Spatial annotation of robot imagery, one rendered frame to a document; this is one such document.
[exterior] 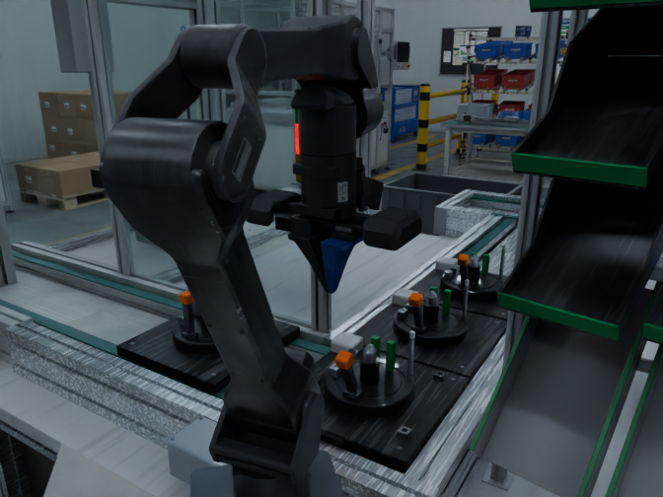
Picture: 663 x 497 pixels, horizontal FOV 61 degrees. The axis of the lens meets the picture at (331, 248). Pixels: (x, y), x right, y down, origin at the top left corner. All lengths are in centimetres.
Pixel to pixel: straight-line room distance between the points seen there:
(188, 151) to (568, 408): 58
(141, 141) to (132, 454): 74
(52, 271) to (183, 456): 90
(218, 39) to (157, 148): 9
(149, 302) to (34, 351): 26
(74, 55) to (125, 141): 129
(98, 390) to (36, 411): 14
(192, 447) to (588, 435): 51
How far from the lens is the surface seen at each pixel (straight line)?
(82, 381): 111
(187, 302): 101
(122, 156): 34
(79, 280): 154
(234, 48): 36
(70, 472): 101
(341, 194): 55
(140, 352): 106
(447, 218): 204
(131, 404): 102
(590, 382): 77
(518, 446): 76
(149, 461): 99
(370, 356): 86
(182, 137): 32
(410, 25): 1235
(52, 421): 114
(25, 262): 173
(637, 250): 75
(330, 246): 56
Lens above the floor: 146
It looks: 19 degrees down
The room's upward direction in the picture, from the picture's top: straight up
